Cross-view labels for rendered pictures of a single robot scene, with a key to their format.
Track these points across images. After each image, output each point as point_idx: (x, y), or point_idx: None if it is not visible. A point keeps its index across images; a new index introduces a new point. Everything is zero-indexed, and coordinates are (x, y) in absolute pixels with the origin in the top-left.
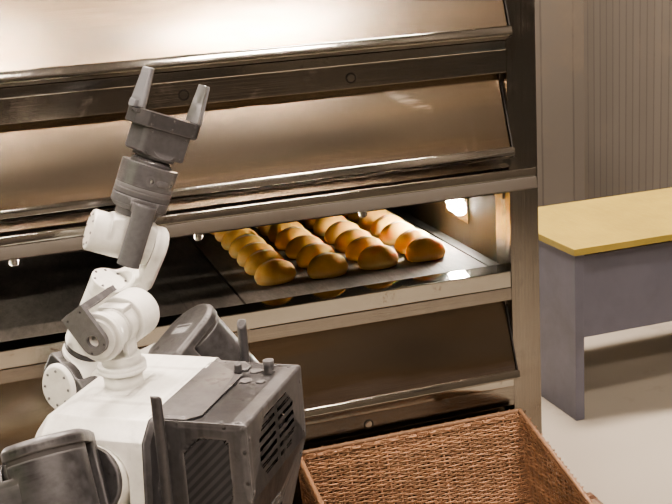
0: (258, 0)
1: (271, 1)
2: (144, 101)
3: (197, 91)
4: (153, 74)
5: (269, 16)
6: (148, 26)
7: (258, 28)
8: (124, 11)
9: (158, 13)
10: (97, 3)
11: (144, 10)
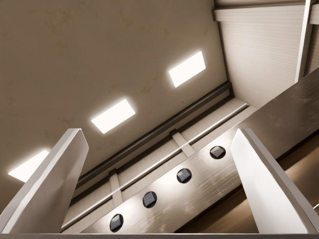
0: (290, 178)
1: (298, 174)
2: (12, 207)
3: (236, 160)
4: (74, 135)
5: (306, 181)
6: (240, 229)
7: (307, 191)
8: (222, 227)
9: (241, 218)
10: (206, 231)
11: (233, 221)
